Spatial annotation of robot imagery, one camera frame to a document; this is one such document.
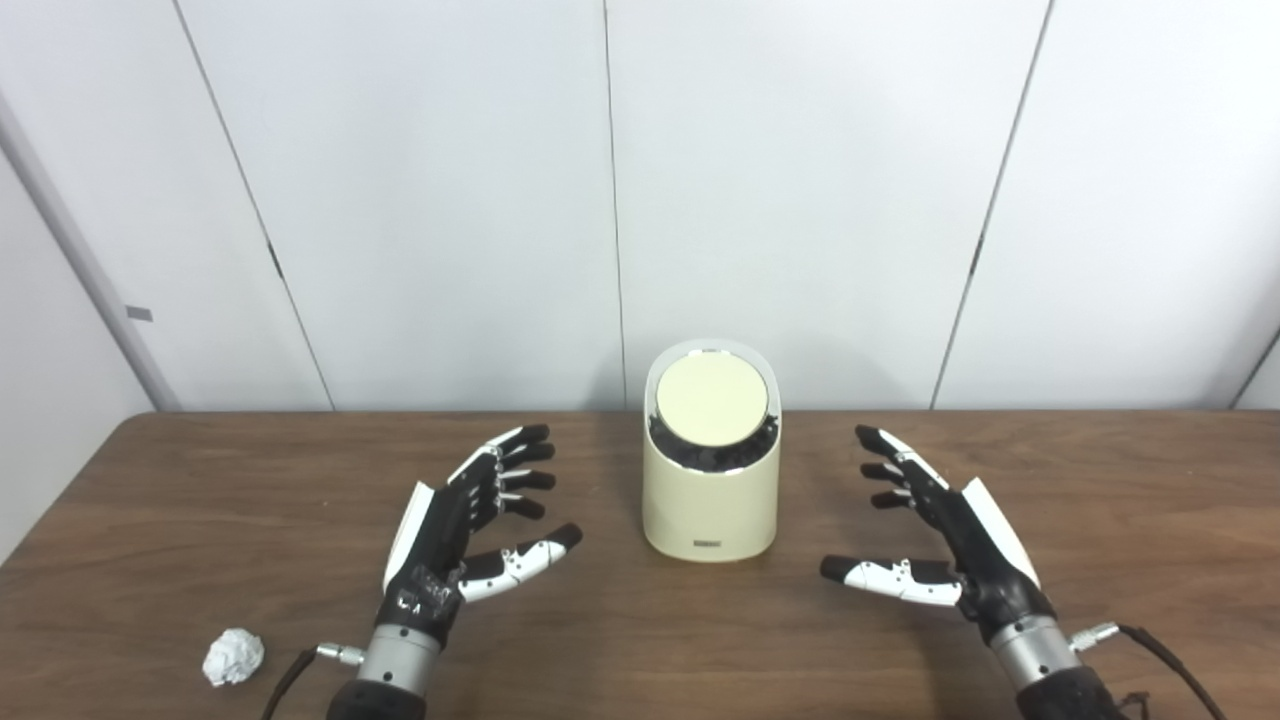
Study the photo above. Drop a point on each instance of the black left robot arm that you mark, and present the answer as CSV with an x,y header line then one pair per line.
x,y
395,675

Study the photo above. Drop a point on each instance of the cream-colored bin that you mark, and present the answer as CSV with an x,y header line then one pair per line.
x,y
710,510

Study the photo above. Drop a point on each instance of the white paper ball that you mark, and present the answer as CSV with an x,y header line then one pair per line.
x,y
233,658

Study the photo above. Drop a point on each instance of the gray wall post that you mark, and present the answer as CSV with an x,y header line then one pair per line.
x,y
90,260

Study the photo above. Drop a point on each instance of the small gray wall tag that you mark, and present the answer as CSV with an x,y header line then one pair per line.
x,y
139,313

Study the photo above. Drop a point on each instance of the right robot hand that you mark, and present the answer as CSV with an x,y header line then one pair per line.
x,y
985,560

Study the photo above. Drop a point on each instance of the round cream bin lid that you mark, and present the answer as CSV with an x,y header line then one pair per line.
x,y
712,398

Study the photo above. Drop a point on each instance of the black bin liner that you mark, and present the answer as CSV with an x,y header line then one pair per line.
x,y
700,458

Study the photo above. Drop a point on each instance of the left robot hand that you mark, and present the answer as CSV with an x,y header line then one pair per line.
x,y
440,540

